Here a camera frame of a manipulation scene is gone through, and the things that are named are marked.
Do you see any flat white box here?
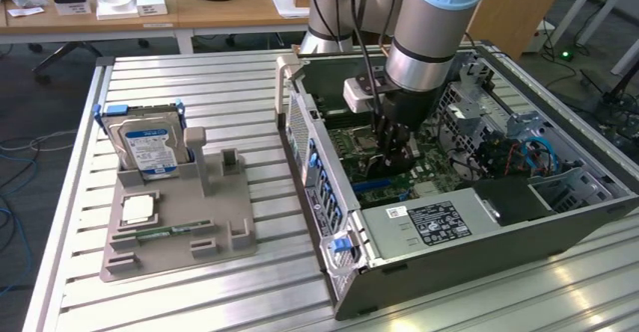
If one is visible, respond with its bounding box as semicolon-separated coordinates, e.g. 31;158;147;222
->
95;2;142;22

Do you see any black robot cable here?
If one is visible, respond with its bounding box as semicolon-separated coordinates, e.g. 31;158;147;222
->
348;0;386;123

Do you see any black rating label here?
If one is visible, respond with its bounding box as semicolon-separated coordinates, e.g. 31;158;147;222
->
407;200;475;246

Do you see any wooden desk white frame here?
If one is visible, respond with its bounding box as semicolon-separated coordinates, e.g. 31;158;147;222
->
0;0;400;45

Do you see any white paper card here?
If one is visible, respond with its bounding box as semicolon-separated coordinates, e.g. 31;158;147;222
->
6;6;46;17

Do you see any green motherboard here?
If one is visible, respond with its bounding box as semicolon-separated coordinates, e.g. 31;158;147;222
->
319;105;483;208

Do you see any wooden cabinet panel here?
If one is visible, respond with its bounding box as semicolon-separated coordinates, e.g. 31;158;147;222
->
467;0;570;61

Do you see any blue floor cable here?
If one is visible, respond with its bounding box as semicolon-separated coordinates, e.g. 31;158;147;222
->
0;152;44;295

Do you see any black cable bundle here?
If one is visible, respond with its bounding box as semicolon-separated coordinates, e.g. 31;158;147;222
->
448;137;531;179

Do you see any white cube box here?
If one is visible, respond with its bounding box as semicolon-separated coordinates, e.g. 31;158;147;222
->
135;0;168;17

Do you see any silver CPU chip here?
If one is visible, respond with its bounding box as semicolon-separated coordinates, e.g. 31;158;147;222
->
122;194;158;225

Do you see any black stand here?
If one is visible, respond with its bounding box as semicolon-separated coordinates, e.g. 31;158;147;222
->
578;47;639;138

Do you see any perforated metal drive cage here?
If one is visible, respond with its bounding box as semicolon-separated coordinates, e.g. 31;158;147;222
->
438;81;518;153

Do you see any hard disk in blue caddy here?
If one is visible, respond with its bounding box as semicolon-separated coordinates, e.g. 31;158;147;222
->
92;102;195;182

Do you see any dark grey PC case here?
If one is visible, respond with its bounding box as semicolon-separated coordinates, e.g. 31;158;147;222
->
276;43;639;322

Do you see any grey power supply unit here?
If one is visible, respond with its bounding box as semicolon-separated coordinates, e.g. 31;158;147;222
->
359;188;502;266

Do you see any metal disk bay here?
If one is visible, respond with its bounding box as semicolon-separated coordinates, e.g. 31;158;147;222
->
529;167;626;214

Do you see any beige control box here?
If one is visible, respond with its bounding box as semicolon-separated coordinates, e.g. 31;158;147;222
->
518;19;557;55

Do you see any CPU socket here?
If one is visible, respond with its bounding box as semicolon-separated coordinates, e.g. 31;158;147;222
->
348;126;383;154

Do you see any green RAM stick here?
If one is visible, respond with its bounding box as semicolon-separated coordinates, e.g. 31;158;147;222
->
111;224;214;240

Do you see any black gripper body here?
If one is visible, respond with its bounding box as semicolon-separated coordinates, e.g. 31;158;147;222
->
378;89;436;133

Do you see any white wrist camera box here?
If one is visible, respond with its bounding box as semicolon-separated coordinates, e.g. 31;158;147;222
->
343;76;382;114

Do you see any black wheeled chair base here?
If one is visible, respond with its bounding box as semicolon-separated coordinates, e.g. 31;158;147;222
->
27;39;151;83

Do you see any grey plastic parts rack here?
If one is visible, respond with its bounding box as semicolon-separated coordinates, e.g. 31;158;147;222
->
99;126;260;284

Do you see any blue SATA wire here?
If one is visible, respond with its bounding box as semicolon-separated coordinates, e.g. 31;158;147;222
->
522;136;562;178

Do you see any blue expansion slot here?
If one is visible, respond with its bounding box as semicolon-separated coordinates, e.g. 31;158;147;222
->
351;179;391;195

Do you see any white paper stack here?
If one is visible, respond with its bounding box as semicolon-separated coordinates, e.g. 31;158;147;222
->
270;0;312;19

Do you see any white floor cable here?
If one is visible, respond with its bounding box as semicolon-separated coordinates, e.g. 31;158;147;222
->
0;129;76;153

